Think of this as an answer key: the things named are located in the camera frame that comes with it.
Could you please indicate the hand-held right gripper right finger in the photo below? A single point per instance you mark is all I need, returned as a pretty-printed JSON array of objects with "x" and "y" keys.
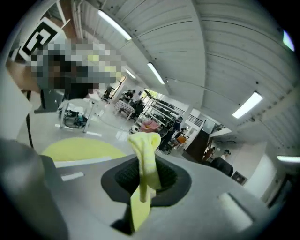
[{"x": 206, "y": 199}]

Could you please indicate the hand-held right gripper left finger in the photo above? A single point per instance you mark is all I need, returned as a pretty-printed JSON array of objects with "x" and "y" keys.
[{"x": 89, "y": 187}]

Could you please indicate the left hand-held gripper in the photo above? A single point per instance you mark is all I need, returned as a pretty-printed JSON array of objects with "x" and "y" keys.
[{"x": 39, "y": 35}]

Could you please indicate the yellow cloth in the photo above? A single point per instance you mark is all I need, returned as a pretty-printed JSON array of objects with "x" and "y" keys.
[{"x": 146, "y": 154}]

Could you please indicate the person's left forearm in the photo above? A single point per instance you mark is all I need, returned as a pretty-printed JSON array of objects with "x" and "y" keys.
[{"x": 21, "y": 75}]

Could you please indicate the table with patterned marker top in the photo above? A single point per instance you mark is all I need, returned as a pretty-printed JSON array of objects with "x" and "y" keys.
[{"x": 124, "y": 107}]

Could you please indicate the black office chair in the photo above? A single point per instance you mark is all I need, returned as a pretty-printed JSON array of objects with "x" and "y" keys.
[{"x": 222, "y": 167}]

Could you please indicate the round yellow-green table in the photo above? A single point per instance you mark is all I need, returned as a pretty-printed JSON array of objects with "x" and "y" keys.
[{"x": 82, "y": 148}]

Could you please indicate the orange chair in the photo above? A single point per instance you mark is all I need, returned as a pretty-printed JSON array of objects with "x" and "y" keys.
[{"x": 181, "y": 141}]

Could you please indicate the black and white ball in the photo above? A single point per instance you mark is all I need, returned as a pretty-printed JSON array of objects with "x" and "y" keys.
[{"x": 134, "y": 129}]

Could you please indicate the person's white printed t-shirt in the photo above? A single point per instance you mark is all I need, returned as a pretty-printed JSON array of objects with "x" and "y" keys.
[{"x": 14, "y": 105}]

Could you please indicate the white table with grey legs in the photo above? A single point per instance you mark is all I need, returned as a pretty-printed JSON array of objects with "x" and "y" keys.
[{"x": 77, "y": 103}]

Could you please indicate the pink plush cushion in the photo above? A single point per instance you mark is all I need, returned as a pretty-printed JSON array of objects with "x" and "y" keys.
[{"x": 150, "y": 126}]

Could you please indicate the shelving rack with black cases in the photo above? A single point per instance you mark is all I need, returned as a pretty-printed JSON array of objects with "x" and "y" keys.
[{"x": 164, "y": 112}]

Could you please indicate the group of ceiling light strips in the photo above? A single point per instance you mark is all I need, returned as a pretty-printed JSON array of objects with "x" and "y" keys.
[{"x": 247, "y": 105}]

